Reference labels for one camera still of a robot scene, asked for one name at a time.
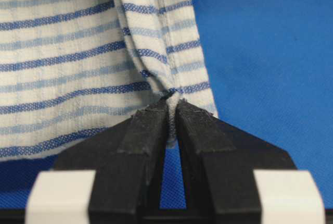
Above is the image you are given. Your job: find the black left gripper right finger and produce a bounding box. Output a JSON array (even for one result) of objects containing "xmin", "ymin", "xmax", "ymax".
[{"xmin": 174, "ymin": 98, "xmax": 326, "ymax": 224}]

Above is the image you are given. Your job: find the blue table cloth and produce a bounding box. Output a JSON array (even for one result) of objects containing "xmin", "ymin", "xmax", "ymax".
[{"xmin": 1, "ymin": 0, "xmax": 332, "ymax": 208}]

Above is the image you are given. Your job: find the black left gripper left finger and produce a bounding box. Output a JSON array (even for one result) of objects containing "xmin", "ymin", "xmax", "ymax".
[{"xmin": 24, "ymin": 99, "xmax": 169, "ymax": 223}]

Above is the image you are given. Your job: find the blue striped white towel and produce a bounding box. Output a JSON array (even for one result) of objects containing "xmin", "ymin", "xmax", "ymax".
[{"xmin": 1, "ymin": 0, "xmax": 218, "ymax": 160}]

